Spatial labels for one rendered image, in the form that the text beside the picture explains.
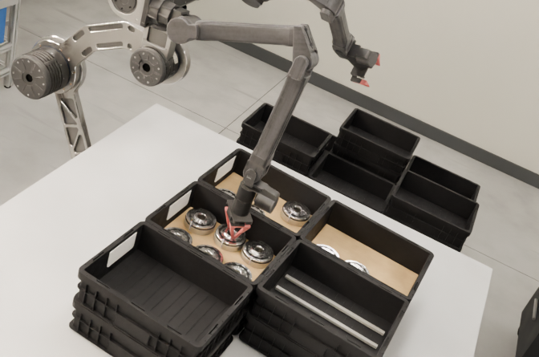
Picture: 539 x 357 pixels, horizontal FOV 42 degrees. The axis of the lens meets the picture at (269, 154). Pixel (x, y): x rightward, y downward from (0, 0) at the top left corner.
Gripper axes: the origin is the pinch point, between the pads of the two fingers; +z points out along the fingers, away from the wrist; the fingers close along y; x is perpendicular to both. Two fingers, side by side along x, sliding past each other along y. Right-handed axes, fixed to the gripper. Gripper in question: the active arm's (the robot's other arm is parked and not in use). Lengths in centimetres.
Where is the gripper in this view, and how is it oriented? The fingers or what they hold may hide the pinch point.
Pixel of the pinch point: (232, 231)
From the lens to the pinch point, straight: 227.1
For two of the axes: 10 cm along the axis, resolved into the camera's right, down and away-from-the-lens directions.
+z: -3.0, 7.9, 5.4
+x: -9.2, -0.9, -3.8
